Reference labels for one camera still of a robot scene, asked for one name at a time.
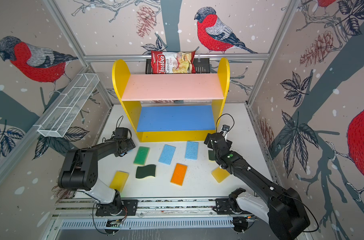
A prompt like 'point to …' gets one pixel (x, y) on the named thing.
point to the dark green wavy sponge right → (211, 154)
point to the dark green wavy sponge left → (142, 172)
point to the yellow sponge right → (220, 174)
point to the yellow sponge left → (118, 180)
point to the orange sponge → (179, 174)
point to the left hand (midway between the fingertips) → (126, 147)
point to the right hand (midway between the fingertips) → (213, 138)
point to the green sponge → (141, 155)
